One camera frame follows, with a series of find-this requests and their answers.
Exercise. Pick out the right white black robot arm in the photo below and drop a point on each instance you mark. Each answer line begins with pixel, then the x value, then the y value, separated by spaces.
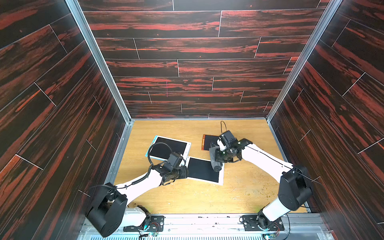
pixel 295 185

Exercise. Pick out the red drawing tablet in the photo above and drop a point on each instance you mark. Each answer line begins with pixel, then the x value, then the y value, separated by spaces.
pixel 209 141

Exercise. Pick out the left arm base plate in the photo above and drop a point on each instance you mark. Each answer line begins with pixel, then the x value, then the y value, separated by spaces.
pixel 154 223

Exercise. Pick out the aluminium front rail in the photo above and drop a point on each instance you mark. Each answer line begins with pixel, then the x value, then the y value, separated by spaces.
pixel 226 227

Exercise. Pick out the blue-edged white drawing tablet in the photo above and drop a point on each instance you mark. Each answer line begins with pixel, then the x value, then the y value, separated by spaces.
pixel 164 146

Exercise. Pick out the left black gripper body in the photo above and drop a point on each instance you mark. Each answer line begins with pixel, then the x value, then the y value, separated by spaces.
pixel 179 173

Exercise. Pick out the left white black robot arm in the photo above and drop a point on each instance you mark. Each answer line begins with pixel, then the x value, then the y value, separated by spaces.
pixel 109 209

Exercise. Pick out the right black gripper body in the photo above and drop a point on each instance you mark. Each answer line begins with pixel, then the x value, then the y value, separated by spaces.
pixel 219 156

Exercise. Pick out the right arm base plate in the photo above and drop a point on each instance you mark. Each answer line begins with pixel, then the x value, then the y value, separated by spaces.
pixel 256 223

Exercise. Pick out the grey microfibre cloth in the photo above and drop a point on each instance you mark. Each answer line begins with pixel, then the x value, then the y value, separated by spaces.
pixel 216 165

